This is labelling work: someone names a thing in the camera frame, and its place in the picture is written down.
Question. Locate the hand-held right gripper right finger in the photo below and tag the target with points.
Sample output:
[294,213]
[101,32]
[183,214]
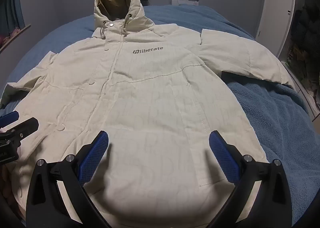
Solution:
[223,157]

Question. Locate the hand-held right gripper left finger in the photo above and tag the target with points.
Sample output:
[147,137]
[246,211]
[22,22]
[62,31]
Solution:
[93,157]

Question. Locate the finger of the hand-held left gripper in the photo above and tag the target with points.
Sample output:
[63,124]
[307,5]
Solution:
[25,125]
[8,118]

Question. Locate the cream hooded puffer jacket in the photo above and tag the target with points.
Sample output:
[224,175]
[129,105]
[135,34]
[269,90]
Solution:
[150,92]

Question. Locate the pile of clothes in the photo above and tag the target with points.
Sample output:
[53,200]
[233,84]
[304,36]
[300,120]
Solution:
[7,36]

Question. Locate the blue fleece blanket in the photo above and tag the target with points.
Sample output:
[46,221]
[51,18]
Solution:
[262,107]

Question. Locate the wooden windowsill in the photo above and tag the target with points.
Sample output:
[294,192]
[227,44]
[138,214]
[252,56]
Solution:
[21,33]

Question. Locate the blue curtain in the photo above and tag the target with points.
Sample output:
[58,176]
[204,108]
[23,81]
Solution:
[11,7]

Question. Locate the dark clutter on shelves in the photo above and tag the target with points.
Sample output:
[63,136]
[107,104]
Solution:
[306,42]

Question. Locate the white wardrobe door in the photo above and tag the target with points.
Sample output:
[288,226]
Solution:
[273,2]

